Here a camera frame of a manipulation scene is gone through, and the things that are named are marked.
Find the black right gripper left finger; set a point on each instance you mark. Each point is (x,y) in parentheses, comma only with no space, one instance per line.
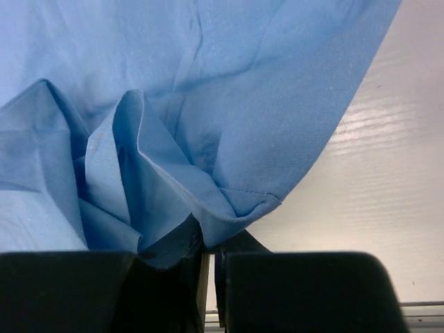
(156,290)

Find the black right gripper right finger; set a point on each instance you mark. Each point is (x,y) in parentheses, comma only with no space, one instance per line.
(258,290)

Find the light blue long sleeve shirt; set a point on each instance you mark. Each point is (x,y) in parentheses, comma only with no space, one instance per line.
(119,119)

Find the aluminium mounting rail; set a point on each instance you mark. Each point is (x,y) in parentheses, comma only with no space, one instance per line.
(419,316)

